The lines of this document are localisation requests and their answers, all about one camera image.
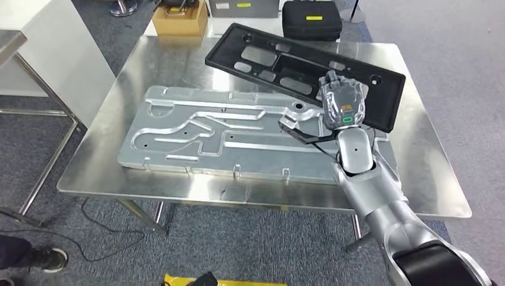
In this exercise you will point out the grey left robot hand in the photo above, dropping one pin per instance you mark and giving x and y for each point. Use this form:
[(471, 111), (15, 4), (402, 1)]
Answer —
[(205, 280)]

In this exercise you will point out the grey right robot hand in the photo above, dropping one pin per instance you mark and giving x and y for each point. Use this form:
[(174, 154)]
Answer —
[(343, 102)]

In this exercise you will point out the black plastic plate part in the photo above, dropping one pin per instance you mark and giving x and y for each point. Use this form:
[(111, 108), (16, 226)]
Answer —
[(225, 51)]

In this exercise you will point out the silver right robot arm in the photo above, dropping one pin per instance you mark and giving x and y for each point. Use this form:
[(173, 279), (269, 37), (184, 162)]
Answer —
[(378, 197)]

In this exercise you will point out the grey metal workbench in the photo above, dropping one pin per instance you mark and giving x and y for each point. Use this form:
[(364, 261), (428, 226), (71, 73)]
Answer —
[(177, 63)]

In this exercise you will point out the yellow floor tape square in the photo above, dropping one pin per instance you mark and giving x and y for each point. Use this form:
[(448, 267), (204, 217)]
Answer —
[(236, 282)]

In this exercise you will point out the black case yellow label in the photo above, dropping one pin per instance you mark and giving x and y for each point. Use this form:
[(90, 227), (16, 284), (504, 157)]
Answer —
[(311, 27)]

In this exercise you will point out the grey round stand base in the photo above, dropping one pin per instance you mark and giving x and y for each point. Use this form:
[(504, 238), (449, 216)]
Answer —
[(352, 15)]

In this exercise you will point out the grey aluminium fixture plate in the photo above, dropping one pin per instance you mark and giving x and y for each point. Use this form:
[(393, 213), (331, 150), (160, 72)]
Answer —
[(236, 158)]

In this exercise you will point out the grey equipment case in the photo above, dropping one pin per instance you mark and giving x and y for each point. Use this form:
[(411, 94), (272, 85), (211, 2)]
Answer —
[(256, 10)]

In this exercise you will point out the person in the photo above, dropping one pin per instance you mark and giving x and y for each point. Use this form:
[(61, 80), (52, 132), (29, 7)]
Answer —
[(47, 258)]

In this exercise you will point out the brown cardboard box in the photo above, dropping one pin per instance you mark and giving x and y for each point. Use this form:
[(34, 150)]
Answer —
[(179, 23)]

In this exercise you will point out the chrome stool base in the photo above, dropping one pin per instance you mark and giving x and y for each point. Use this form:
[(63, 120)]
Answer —
[(123, 10)]

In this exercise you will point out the white cabinet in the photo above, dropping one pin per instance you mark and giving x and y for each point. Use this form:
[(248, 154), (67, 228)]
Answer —
[(59, 47)]

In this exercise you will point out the steel side table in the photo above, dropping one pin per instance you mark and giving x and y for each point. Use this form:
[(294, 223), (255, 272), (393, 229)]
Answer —
[(12, 41)]

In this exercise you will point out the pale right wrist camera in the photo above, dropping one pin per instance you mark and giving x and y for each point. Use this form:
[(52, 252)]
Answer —
[(290, 122)]

